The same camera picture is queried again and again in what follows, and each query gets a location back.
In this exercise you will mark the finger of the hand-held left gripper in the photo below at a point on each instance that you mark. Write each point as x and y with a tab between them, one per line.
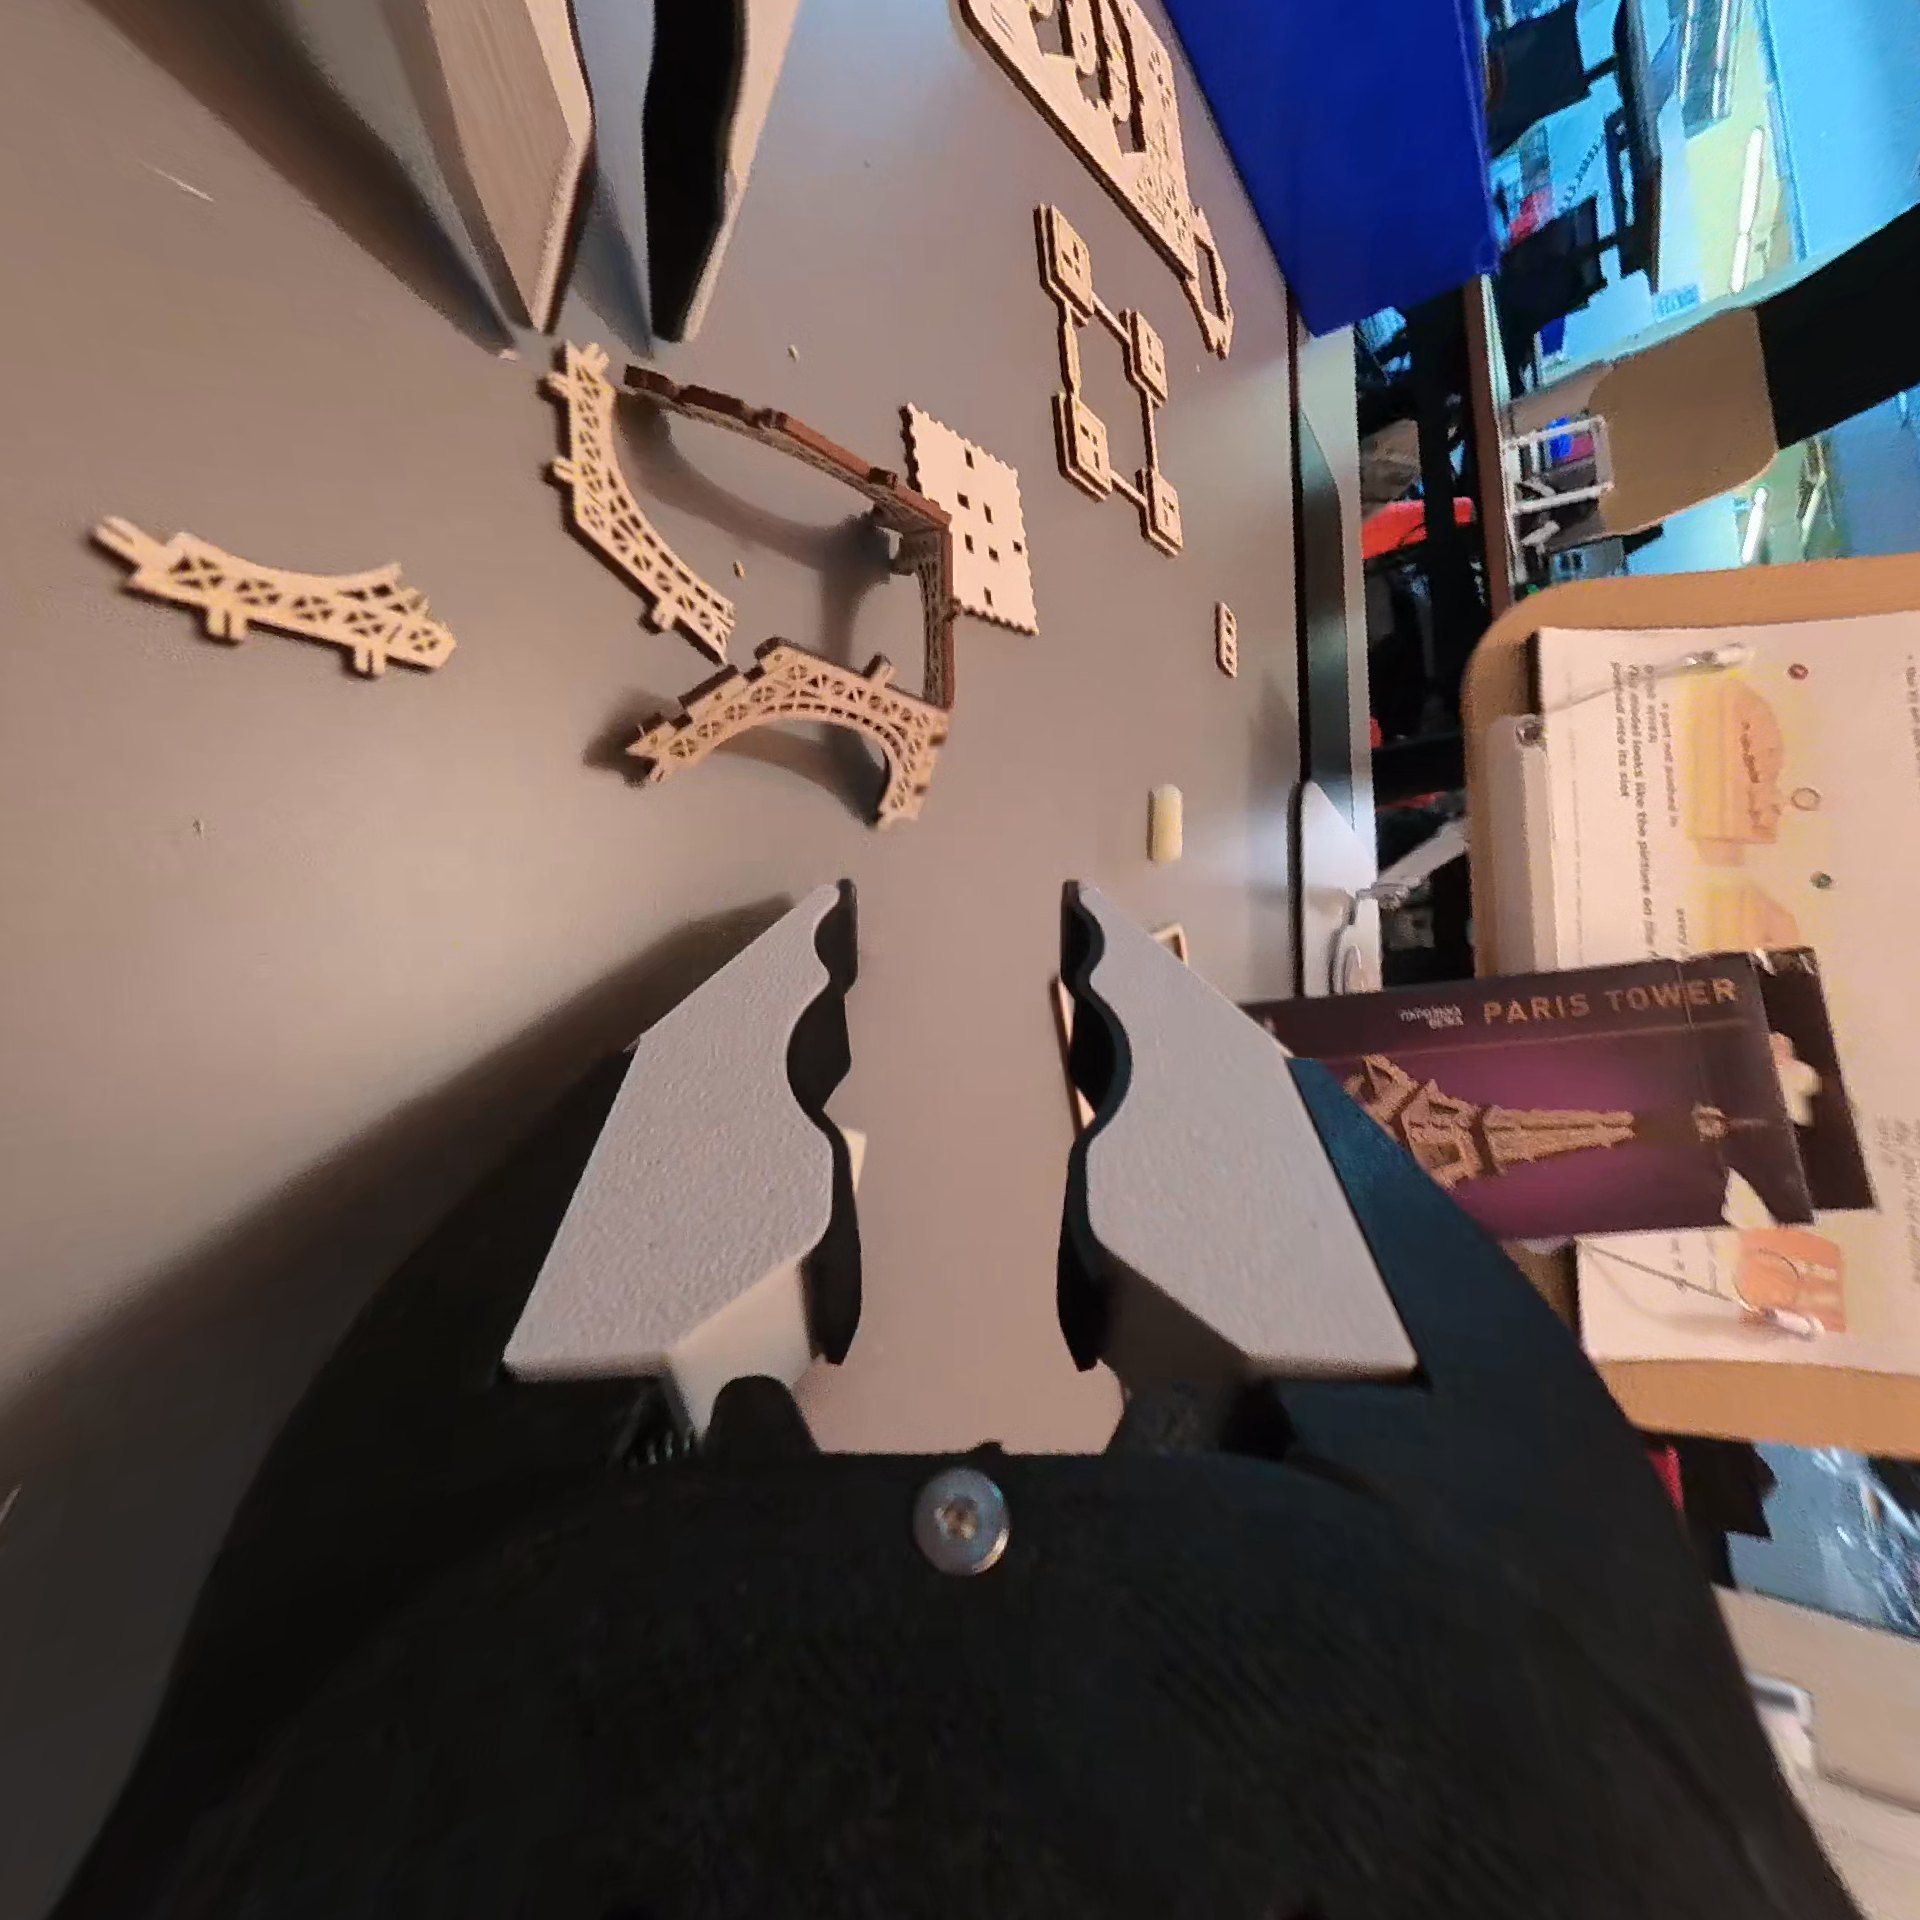
495	135
699	150

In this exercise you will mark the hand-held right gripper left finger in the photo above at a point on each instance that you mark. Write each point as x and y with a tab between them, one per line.
704	1171

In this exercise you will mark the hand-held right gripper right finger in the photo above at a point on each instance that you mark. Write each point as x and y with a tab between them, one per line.
1215	1201

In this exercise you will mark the wooden lattice leg piece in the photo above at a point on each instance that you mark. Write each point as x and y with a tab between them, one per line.
622	510
271	592

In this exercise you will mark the wooden tower base assembly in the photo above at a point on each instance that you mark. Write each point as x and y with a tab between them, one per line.
810	698

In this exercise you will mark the grey desk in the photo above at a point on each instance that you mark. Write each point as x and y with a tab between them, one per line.
301	900

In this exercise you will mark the Paris Tower booklet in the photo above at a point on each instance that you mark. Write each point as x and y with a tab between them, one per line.
1574	1080

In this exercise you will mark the white holder stand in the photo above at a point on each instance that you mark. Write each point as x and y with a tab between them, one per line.
1335	840

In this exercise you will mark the wooden puzzle parts sheet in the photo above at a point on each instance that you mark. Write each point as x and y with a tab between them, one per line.
1155	195

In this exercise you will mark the square wooden plate with holes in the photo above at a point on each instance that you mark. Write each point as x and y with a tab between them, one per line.
990	592

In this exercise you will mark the tan board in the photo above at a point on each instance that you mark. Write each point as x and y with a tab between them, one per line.
1725	1419

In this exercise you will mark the small slotted wooden piece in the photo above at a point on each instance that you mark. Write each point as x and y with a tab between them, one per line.
1227	639

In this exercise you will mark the white instruction paper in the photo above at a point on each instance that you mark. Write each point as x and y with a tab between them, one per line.
1650	840

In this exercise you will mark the black flat panel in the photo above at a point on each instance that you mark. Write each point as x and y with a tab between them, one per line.
1335	600

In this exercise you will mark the blue plastic bin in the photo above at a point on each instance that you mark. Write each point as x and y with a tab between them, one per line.
1350	150

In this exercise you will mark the wooden four-pad square frame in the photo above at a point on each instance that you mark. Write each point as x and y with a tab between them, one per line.
1069	254

